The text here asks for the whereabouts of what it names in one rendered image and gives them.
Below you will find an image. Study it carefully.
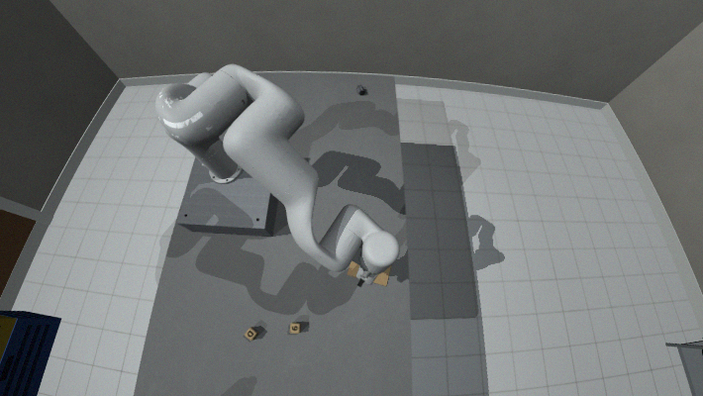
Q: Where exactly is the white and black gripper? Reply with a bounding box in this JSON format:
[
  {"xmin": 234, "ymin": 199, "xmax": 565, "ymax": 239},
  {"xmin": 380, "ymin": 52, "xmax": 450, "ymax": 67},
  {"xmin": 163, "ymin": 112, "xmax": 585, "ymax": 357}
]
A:
[{"xmin": 356, "ymin": 266, "xmax": 378, "ymax": 287}]

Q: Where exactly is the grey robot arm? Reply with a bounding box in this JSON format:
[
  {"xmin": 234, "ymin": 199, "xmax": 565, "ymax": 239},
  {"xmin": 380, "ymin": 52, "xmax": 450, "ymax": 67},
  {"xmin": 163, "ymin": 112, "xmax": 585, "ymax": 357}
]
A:
[{"xmin": 155, "ymin": 64, "xmax": 400, "ymax": 278}]

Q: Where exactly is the tan square mat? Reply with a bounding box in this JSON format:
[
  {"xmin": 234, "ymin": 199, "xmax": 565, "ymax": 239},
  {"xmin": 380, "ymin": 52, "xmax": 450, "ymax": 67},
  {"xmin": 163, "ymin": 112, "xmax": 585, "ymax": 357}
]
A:
[{"xmin": 347, "ymin": 261, "xmax": 391, "ymax": 286}]

